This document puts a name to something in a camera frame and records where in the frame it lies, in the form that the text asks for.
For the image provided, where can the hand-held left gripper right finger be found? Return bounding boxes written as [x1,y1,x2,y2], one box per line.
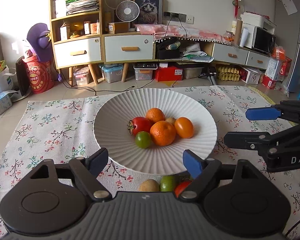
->
[174,149,259,202]

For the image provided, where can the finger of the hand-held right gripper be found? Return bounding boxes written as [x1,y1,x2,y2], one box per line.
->
[224,121,300,154]
[245,100,300,124]

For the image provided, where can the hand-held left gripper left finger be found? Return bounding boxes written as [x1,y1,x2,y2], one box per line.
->
[26,147,113,202]

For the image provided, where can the red tomato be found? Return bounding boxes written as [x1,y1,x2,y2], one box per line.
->
[127,116,153,137]
[174,180,193,197]

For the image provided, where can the green tomato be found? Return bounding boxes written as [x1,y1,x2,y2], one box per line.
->
[160,175,180,192]
[135,131,152,148]

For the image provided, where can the white ribbed plate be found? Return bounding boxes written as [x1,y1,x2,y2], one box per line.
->
[93,88,218,176]

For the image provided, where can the orange cherry tomato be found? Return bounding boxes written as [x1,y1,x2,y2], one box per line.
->
[174,117,194,139]

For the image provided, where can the orange mandarin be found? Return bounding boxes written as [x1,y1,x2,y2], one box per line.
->
[145,107,166,123]
[150,120,177,147]

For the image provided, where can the small red box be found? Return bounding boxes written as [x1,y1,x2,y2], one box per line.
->
[261,75,275,89]

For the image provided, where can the red white patterned box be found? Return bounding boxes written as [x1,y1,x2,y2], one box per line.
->
[240,66,263,85]

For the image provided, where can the white blue carton box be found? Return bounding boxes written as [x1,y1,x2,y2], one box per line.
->
[265,56,292,82]

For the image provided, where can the stack of egg cartons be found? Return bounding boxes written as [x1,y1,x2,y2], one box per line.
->
[216,66,240,82]

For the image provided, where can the small white drawer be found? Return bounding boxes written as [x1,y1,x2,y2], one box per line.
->
[246,52,270,69]
[212,44,248,64]

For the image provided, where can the floral tablecloth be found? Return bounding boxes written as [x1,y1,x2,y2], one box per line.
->
[0,85,300,238]

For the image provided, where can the grey refrigerator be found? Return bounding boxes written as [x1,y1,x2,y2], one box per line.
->
[275,0,300,93]

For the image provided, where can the black microwave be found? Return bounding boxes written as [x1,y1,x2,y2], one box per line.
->
[251,26,277,54]

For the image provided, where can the white rolled paper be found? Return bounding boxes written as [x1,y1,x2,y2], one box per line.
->
[239,27,249,47]

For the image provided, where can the clear beige storage bin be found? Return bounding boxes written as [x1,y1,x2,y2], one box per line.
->
[183,67,205,80]

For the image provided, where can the long low wooden cabinet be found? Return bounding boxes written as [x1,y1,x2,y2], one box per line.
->
[154,36,272,70]

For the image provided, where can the cardboard tube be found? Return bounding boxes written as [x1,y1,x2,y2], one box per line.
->
[234,20,243,45]

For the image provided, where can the clear box pink contents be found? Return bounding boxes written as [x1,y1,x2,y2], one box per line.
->
[73,66,93,87]

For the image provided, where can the pile of papers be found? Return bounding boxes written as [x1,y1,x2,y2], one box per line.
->
[182,42,214,63]

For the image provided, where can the clear bin blue lid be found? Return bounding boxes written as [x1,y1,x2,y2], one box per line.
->
[100,64,124,83]

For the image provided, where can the white printer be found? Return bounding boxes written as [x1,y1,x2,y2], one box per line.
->
[241,12,277,34]

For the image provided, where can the red cardboard box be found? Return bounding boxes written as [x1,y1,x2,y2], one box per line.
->
[154,66,183,82]

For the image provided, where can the low wooden drawer cabinet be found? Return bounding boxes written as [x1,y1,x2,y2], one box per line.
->
[104,33,155,83]

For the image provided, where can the clear box black lid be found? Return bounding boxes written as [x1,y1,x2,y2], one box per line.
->
[134,62,157,81]

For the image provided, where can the red round bucket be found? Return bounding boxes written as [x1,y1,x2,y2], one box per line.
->
[22,56,55,94]

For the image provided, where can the pink floral cloth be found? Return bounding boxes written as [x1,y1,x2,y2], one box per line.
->
[134,24,238,47]

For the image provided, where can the white paper note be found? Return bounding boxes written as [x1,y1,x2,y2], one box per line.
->
[280,0,298,15]

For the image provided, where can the black storage box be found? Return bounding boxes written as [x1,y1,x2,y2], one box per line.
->
[157,41,180,60]

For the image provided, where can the light blue tissue box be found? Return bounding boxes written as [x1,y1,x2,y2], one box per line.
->
[0,90,19,117]

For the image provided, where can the black panel heater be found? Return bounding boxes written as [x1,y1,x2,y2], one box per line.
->
[15,56,30,98]

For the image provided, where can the white paper bag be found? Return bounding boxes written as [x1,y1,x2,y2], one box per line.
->
[0,60,15,98]

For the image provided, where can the white milk carton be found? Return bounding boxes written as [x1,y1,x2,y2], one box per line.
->
[59,23,70,40]

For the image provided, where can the flat cardboard box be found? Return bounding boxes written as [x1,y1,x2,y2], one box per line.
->
[108,22,129,34]

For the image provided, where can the yellow toy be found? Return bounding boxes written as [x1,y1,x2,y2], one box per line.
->
[70,22,85,38]

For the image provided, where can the purple plastic toy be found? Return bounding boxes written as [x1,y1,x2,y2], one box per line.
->
[26,23,53,63]

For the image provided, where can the tall wooden shelf cabinet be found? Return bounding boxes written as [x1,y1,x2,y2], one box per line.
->
[49,0,104,86]

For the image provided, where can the white desk fan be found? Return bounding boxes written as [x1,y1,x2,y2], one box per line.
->
[116,0,140,32]

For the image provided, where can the framed cat picture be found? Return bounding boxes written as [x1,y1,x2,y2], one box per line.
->
[130,0,164,25]

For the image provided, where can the stack of documents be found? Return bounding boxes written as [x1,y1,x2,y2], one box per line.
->
[66,0,100,15]

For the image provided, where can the white binder box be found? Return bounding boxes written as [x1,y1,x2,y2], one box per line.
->
[55,0,67,18]

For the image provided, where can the grey double wall socket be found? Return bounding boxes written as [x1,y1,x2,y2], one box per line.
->
[164,12,187,23]

